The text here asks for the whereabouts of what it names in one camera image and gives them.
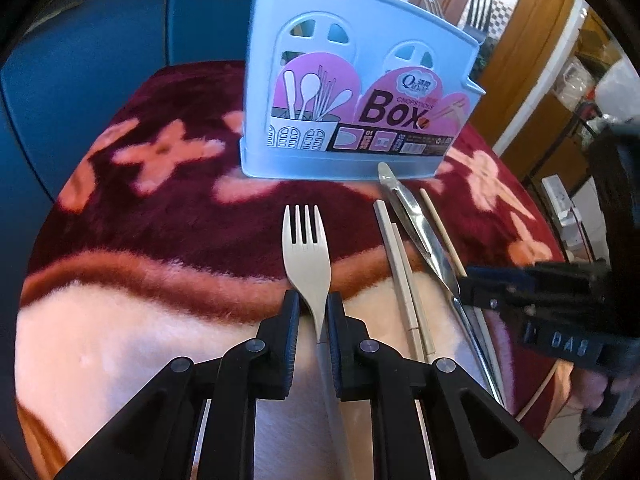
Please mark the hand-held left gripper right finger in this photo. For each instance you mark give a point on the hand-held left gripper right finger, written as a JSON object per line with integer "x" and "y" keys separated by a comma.
{"x": 340, "y": 355}

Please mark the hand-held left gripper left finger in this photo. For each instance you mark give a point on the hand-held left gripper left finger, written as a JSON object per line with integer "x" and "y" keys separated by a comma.
{"x": 280, "y": 350}

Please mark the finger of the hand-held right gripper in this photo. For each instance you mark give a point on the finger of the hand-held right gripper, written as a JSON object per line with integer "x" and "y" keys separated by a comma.
{"x": 485, "y": 296}
{"x": 500, "y": 275}

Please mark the beige plastic chopstick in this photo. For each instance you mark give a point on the beige plastic chopstick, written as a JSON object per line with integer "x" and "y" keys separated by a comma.
{"x": 392, "y": 250}
{"x": 415, "y": 300}

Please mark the wooden chopstick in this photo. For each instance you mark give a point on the wooden chopstick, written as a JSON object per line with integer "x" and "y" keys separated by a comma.
{"x": 440, "y": 230}

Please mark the metal table knife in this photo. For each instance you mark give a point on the metal table knife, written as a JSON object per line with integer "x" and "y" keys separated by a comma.
{"x": 425, "y": 230}

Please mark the beige plastic fork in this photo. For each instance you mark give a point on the beige plastic fork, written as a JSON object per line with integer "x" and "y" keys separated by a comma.
{"x": 307, "y": 265}

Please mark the large metal fork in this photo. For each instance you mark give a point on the large metal fork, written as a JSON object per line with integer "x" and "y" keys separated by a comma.
{"x": 479, "y": 15}

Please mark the light blue utensil box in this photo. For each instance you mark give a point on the light blue utensil box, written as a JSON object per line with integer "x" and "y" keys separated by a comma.
{"x": 270, "y": 60}

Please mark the white power strip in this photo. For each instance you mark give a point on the white power strip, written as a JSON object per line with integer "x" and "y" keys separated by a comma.
{"x": 557, "y": 192}

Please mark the clear plastic bag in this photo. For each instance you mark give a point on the clear plastic bag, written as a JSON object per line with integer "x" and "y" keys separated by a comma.
{"x": 617, "y": 90}

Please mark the red printed blanket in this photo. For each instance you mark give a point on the red printed blanket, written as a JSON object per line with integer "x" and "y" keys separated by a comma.
{"x": 150, "y": 240}

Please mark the crumpled plastic bag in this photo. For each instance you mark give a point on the crumpled plastic bag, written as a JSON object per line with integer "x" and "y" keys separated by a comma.
{"x": 570, "y": 80}

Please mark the wooden door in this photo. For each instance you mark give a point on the wooden door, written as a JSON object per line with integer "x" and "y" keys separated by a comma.
{"x": 530, "y": 70}

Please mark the blue kitchen base cabinet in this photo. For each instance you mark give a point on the blue kitchen base cabinet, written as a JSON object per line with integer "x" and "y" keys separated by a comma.
{"x": 100, "y": 20}

